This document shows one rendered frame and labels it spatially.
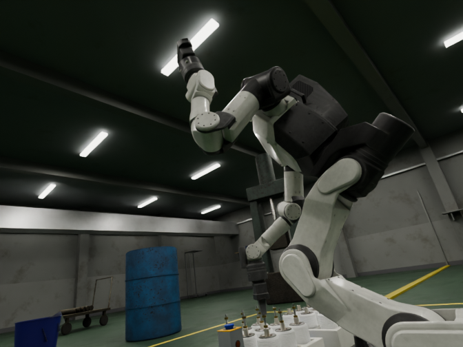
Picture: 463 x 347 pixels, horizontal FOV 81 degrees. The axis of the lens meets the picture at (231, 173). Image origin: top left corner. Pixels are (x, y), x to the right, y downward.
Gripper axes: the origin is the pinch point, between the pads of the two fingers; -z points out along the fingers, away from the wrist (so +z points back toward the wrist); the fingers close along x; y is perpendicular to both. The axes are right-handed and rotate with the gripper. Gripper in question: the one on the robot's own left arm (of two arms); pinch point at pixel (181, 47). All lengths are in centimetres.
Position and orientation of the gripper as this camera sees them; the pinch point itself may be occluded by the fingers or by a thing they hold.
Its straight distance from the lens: 124.1
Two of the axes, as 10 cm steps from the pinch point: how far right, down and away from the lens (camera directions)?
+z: 3.8, 8.4, -3.9
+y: 9.1, -2.6, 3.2
